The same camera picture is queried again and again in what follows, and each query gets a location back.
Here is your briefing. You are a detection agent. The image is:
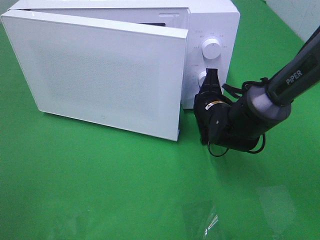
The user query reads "green table cover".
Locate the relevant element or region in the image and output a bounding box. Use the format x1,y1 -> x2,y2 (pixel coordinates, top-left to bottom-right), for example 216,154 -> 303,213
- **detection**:
0,30 -> 320,240

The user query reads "white microwave door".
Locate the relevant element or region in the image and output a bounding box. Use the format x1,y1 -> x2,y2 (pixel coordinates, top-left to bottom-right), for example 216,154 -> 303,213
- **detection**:
1,9 -> 188,141

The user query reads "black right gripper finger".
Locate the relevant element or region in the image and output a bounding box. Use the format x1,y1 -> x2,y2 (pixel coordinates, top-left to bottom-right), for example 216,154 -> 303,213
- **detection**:
201,68 -> 222,94

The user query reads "black camera cable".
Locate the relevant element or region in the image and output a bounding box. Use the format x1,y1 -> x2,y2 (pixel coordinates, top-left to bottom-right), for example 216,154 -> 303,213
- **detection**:
207,77 -> 270,158

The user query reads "white microwave oven body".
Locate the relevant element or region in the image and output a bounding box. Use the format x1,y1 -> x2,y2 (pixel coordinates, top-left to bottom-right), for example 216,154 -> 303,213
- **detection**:
1,0 -> 240,109

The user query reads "white microwave knob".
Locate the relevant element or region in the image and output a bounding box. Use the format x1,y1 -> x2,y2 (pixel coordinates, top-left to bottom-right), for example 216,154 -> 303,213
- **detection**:
197,71 -> 207,87
201,36 -> 223,60

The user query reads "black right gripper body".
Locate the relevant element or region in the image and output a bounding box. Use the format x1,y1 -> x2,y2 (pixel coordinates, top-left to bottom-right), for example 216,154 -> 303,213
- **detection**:
193,92 -> 231,145

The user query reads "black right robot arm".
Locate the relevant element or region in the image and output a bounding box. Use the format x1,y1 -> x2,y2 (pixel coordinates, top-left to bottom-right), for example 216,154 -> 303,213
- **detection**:
193,29 -> 320,154

